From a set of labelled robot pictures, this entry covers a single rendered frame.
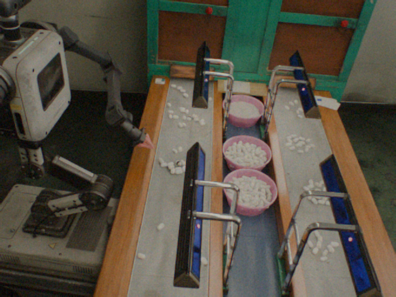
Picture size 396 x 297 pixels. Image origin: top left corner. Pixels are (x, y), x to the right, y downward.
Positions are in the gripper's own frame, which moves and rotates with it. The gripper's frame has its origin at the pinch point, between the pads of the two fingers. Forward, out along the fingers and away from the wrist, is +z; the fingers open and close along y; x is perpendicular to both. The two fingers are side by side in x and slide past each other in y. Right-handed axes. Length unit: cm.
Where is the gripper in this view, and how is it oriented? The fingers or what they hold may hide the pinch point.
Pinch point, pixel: (151, 147)
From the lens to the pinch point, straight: 199.5
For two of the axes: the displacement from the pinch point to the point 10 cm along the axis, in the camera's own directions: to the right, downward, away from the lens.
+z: 7.0, 5.8, 4.2
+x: -7.2, 5.2, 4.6
